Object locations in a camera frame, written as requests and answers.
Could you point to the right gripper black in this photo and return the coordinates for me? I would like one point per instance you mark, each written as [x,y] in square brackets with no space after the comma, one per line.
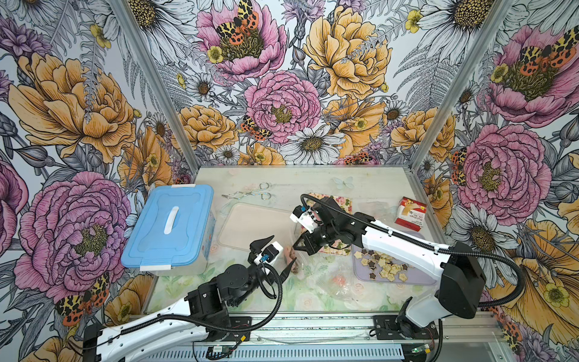
[310,247]

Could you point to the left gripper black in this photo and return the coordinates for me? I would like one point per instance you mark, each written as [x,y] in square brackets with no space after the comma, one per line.
[255,246]

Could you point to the bag of pink wafers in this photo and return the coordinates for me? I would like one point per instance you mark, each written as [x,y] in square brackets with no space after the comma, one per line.
[297,260]

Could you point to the bag of mixed snacks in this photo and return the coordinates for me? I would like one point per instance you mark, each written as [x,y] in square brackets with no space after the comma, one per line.
[340,284]

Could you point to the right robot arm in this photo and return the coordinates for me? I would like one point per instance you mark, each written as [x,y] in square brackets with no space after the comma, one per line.
[459,277]

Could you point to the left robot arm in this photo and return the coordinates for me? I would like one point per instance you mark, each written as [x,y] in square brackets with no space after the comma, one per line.
[202,315]

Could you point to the beige plastic tray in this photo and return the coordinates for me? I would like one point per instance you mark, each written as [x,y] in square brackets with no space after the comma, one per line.
[247,223]

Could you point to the yellow floral tray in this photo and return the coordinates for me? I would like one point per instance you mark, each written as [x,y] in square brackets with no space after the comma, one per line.
[338,248]

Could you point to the lavender plastic tray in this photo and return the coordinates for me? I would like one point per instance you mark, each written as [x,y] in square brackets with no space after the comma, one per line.
[420,276]

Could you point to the pile of flower biscuits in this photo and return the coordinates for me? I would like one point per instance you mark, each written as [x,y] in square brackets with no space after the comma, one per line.
[370,265]

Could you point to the metal scissors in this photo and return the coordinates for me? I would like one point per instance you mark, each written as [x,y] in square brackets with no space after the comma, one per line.
[262,191]

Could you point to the blue lidded storage box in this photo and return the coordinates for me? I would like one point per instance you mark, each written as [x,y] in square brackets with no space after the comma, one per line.
[174,232]

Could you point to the red white small box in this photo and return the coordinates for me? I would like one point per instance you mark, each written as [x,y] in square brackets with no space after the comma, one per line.
[411,214]

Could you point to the aluminium front rail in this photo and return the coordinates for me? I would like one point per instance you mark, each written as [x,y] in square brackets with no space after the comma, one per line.
[294,330]

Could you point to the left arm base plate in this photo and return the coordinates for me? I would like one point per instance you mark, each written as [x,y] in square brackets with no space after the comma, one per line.
[236,323]

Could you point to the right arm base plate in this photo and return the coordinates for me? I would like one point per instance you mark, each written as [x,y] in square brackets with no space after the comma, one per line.
[386,327]

